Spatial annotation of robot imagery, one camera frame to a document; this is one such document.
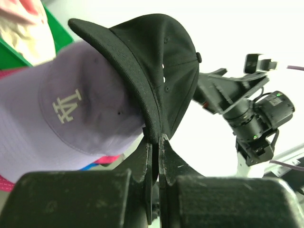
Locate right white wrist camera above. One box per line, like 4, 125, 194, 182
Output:
243, 54, 278, 74

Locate light pink cap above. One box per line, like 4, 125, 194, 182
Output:
0, 0, 48, 25

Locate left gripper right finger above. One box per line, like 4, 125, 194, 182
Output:
158, 134, 202, 228

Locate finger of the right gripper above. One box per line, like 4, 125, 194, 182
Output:
192, 68, 238, 107

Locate blue cap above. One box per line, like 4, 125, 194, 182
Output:
80, 163, 99, 171

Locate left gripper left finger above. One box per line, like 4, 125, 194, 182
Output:
114, 142, 152, 225

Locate beige bucket hat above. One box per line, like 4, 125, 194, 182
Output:
0, 8, 56, 66

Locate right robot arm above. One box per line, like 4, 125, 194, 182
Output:
193, 68, 295, 177

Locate lavender cap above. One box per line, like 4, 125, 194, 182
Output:
0, 41, 144, 183

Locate magenta cap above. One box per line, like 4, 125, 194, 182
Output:
0, 67, 120, 192

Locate green plastic bin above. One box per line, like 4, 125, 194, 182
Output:
0, 4, 74, 70

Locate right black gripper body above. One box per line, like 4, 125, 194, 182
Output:
204, 72, 269, 114

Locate black beige cap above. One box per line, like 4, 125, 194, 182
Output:
68, 14, 201, 143

